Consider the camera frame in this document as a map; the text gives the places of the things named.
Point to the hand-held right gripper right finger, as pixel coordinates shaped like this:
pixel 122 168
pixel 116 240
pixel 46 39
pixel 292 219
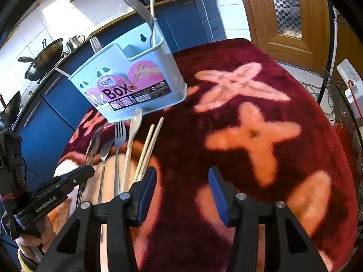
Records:
pixel 219 195

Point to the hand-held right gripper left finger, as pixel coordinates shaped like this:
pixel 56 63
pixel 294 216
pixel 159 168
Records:
pixel 146 195

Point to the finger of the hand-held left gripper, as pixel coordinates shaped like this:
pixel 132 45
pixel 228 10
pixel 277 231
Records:
pixel 82 174

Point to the metal knife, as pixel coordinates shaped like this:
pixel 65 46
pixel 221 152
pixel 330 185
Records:
pixel 95 140

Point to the beige spoon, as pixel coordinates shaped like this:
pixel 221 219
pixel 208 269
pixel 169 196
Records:
pixel 135 121

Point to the light blue utensil box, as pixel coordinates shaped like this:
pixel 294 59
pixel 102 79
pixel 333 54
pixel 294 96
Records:
pixel 127 79

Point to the person's left hand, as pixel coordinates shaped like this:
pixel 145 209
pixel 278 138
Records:
pixel 28 246

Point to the red and peach printed blanket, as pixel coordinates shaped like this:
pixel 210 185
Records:
pixel 255 175

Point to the small dark wok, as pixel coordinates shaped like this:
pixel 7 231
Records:
pixel 11 110

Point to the large dark wok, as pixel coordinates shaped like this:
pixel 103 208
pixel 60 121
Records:
pixel 42 62

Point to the metal kettle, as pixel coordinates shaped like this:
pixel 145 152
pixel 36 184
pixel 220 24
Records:
pixel 74 42

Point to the black countertop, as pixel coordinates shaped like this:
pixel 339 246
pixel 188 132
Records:
pixel 113 25

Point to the white power strip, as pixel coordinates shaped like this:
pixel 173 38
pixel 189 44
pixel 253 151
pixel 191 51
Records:
pixel 350 85

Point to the wooden door with glass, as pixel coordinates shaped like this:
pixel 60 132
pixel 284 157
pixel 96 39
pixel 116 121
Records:
pixel 266 19

